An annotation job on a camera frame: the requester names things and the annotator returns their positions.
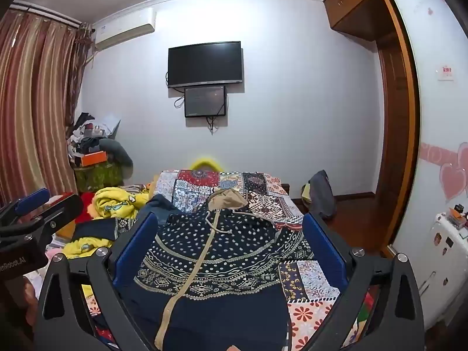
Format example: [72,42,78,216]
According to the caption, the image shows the white air conditioner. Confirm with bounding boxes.
[93,7,157,50]

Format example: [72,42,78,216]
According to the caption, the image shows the wooden upper cabinet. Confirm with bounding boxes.
[324,0,389,42]

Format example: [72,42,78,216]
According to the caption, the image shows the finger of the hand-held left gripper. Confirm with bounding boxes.
[21,194,85,242]
[0,188,52,228]

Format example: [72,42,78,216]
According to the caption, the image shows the yellow printed blanket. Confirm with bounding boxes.
[64,186,150,300]

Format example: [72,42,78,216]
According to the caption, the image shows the striped brown curtain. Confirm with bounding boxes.
[0,5,92,207]

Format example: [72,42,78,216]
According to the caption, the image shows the wall-mounted black television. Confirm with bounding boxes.
[168,41,244,89]

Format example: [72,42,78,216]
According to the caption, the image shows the brown wooden door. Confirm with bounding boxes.
[376,0,421,261]

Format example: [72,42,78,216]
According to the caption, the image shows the frosted sliding door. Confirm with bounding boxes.
[389,0,468,257]

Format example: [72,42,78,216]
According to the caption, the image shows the red plush toy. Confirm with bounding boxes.
[75,192,97,224]

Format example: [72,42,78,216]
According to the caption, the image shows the small black monitor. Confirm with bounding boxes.
[184,85,226,118]

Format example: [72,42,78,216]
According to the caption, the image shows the pink heart stickers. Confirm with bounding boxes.
[420,142,468,202]

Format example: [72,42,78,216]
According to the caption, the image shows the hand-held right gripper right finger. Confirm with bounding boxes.
[302,212,426,351]

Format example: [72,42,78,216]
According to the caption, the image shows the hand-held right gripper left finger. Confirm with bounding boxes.
[35,212,159,351]

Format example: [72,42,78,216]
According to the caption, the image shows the yellow round object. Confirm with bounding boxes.
[188,156,220,172]

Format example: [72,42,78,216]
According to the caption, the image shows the green patterned cloth cover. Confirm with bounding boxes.
[73,163,124,193]

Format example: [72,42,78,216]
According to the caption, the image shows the grey jacket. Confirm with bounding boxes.
[302,170,338,221]

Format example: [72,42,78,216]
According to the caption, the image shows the patchwork bed sheet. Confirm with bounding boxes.
[150,169,381,351]

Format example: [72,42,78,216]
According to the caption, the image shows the white appliance with magnets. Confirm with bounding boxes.
[417,205,468,297]

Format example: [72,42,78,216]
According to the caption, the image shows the navy patterned hoodie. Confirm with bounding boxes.
[73,187,319,351]

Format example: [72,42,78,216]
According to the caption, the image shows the pile of clutter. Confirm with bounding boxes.
[66,113,134,171]

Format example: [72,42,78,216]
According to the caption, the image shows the orange box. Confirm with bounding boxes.
[81,151,109,167]

